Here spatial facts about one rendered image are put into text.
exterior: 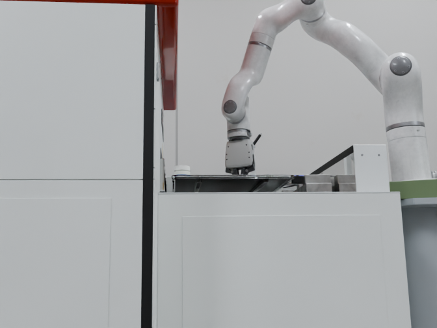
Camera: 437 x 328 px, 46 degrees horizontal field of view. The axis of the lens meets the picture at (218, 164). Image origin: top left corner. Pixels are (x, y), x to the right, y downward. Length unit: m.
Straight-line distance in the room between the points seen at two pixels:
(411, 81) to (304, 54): 1.84
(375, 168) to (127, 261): 0.73
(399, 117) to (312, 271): 0.64
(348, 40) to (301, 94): 1.60
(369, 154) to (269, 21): 0.68
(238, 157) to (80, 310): 0.90
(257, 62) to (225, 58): 1.63
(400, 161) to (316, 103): 1.74
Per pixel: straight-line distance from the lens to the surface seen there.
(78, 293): 1.08
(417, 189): 1.59
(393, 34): 3.64
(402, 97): 1.72
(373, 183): 1.45
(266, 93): 3.37
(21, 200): 1.12
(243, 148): 1.78
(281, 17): 1.88
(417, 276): 1.64
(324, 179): 1.60
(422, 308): 1.65
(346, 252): 1.34
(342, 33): 1.83
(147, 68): 1.15
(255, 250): 1.28
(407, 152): 1.69
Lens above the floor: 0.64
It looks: 11 degrees up
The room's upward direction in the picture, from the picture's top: 1 degrees counter-clockwise
